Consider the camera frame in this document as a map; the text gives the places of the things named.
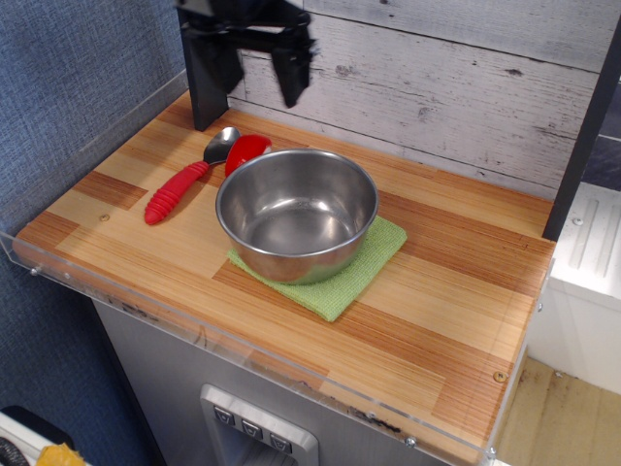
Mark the silver dispenser panel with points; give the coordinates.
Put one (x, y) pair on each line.
(240, 429)

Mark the yellow object at corner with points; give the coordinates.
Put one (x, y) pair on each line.
(59, 455)

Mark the clear acrylic table guard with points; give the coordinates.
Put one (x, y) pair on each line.
(425, 353)

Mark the grey toy fridge cabinet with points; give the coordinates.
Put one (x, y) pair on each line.
(167, 373)

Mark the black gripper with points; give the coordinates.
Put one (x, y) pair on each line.
(217, 29)

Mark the dark right frame post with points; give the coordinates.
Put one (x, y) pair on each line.
(586, 139)

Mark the red toy hotdog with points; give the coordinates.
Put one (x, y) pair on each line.
(244, 149)

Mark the stainless steel bowl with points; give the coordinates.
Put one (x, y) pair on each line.
(297, 216)

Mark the green cloth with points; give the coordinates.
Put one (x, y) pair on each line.
(330, 298)

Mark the white side cabinet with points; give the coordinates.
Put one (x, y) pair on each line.
(576, 327)

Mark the red handled metal spoon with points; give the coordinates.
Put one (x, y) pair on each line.
(168, 196)

